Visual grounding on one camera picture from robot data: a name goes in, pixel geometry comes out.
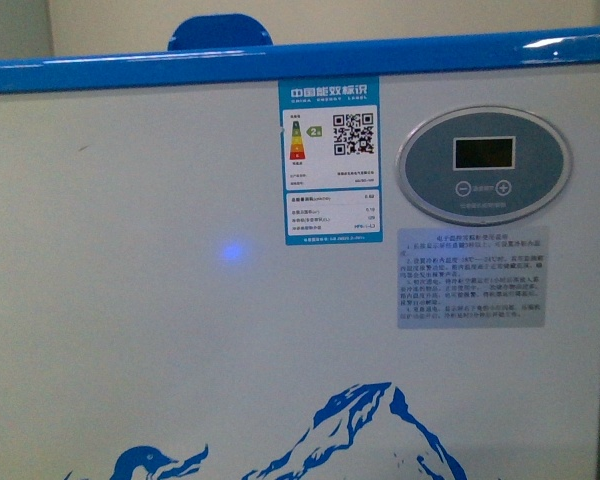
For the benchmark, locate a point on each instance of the oval grey control panel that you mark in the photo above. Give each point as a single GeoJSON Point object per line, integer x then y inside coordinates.
{"type": "Point", "coordinates": [483, 165]}

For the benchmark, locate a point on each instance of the blue energy efficiency label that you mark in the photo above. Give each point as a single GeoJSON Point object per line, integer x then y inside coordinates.
{"type": "Point", "coordinates": [331, 161]}

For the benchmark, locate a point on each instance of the grey instruction sticker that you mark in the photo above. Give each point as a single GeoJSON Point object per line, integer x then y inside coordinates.
{"type": "Point", "coordinates": [468, 278]}

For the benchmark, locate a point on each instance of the white blue chest freezer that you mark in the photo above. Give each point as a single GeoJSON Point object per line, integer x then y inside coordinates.
{"type": "Point", "coordinates": [154, 324]}

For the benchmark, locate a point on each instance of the blue lid handle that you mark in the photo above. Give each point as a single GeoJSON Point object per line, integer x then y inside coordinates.
{"type": "Point", "coordinates": [228, 30]}

